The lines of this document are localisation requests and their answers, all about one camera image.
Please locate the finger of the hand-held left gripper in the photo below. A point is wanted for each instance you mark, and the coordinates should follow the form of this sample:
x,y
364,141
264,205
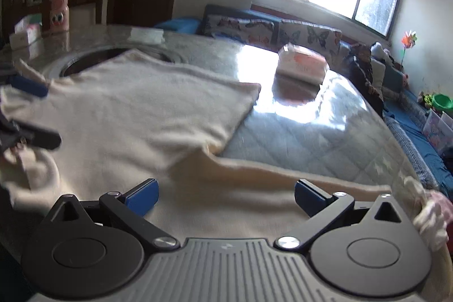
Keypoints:
x,y
39,138
30,85

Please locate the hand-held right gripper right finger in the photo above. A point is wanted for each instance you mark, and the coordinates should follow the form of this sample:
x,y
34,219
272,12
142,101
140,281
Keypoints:
x,y
310,197

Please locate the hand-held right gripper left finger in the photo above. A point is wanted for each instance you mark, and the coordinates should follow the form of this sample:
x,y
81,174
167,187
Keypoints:
x,y
144,195

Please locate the cream knit garment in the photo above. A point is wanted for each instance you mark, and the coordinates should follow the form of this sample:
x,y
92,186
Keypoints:
x,y
141,104

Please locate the white tissue box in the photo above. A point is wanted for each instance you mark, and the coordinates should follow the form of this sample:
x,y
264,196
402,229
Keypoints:
x,y
24,35

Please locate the grey quilted star table cover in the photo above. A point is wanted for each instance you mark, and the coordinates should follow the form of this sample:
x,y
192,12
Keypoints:
x,y
300,146

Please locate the pink owl face bottle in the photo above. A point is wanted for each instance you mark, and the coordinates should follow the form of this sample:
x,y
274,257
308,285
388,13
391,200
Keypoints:
x,y
58,15

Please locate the blue sofa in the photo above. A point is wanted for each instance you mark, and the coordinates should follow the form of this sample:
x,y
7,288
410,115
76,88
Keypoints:
x,y
410,132

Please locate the small white fluffy cloth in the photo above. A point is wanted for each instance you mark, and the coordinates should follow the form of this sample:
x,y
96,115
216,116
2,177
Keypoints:
x,y
431,217

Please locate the pink white tissue pack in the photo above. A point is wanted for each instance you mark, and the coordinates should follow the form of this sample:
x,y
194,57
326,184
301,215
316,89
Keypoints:
x,y
300,65

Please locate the grey plain cushion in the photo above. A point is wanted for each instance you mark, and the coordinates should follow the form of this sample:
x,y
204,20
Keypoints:
x,y
378,75

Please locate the teal cushion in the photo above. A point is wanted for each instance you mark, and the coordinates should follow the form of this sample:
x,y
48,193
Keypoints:
x,y
393,82

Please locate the clear plastic storage box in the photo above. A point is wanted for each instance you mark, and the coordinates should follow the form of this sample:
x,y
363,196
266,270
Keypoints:
x,y
439,130

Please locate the green plush toy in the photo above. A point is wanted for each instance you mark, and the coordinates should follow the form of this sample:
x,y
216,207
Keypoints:
x,y
426,100

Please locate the butterfly print cushion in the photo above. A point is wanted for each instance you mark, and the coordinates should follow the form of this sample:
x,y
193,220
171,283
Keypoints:
x,y
311,38
240,29

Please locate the white plush toy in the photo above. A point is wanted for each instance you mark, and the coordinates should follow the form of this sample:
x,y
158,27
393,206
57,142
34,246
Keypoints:
x,y
378,50

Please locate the green plastic bowl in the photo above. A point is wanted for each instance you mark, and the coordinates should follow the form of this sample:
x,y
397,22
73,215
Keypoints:
x,y
442,101

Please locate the colourful pinwheel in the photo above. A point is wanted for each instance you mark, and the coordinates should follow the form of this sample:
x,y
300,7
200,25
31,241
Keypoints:
x,y
408,40

